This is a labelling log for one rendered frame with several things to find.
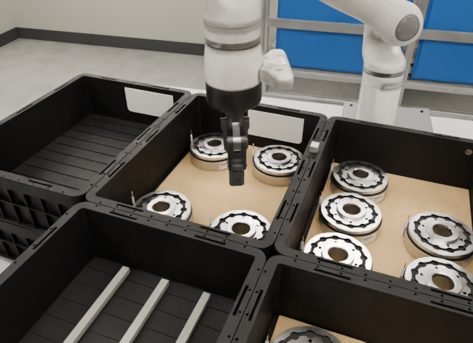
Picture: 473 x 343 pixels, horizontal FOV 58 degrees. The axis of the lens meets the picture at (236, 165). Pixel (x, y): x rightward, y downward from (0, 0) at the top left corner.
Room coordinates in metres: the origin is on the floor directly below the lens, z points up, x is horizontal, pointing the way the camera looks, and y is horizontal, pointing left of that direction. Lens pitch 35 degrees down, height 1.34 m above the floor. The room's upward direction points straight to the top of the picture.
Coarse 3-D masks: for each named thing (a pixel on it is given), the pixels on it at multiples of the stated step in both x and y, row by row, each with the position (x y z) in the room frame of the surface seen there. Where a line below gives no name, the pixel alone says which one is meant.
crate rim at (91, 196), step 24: (192, 96) 0.85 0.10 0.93; (168, 120) 0.74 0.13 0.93; (144, 144) 0.66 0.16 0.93; (120, 168) 0.58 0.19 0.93; (96, 192) 0.52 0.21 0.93; (288, 192) 0.52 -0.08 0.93; (144, 216) 0.46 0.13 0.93; (168, 216) 0.46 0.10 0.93; (240, 240) 0.42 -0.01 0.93; (264, 240) 0.42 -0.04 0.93
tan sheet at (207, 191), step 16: (176, 176) 0.69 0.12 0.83; (192, 176) 0.69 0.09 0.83; (208, 176) 0.69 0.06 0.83; (224, 176) 0.69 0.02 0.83; (192, 192) 0.64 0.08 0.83; (208, 192) 0.64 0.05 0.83; (224, 192) 0.64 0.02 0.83; (240, 192) 0.64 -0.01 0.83; (256, 192) 0.64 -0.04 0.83; (272, 192) 0.64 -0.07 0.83; (192, 208) 0.60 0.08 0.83; (208, 208) 0.60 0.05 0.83; (224, 208) 0.60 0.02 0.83; (240, 208) 0.60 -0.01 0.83; (256, 208) 0.60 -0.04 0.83; (272, 208) 0.60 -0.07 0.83; (208, 224) 0.55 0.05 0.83
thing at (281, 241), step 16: (384, 128) 0.72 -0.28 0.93; (400, 128) 0.71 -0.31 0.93; (320, 144) 0.66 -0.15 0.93; (304, 176) 0.56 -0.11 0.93; (304, 192) 0.52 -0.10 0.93; (288, 224) 0.45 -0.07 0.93; (288, 256) 0.39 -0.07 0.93; (304, 256) 0.39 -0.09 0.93; (320, 256) 0.39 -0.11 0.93; (352, 272) 0.36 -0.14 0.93; (368, 272) 0.36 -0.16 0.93; (416, 288) 0.34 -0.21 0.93; (432, 288) 0.34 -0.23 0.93; (464, 304) 0.31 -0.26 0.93
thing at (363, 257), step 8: (312, 240) 0.48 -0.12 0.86; (320, 240) 0.49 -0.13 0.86; (328, 240) 0.48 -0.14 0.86; (336, 240) 0.48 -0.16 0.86; (344, 240) 0.49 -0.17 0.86; (352, 240) 0.48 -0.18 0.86; (304, 248) 0.47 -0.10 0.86; (312, 248) 0.47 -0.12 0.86; (320, 248) 0.47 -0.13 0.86; (352, 248) 0.47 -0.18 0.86; (360, 248) 0.47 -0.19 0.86; (360, 256) 0.45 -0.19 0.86; (368, 256) 0.45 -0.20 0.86; (352, 264) 0.43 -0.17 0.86; (360, 264) 0.43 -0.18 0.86; (368, 264) 0.43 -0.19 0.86
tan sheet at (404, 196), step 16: (400, 176) 0.69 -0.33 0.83; (400, 192) 0.64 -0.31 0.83; (416, 192) 0.64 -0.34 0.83; (432, 192) 0.64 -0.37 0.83; (448, 192) 0.64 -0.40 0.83; (464, 192) 0.64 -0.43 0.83; (384, 208) 0.60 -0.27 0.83; (400, 208) 0.60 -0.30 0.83; (416, 208) 0.60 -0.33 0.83; (432, 208) 0.60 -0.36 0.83; (448, 208) 0.60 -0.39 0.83; (464, 208) 0.60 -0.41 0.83; (384, 224) 0.55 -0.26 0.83; (400, 224) 0.55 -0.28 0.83; (384, 240) 0.52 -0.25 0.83; (400, 240) 0.52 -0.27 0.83; (384, 256) 0.48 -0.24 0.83; (400, 256) 0.48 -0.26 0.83; (384, 272) 0.45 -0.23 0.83; (400, 272) 0.45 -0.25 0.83
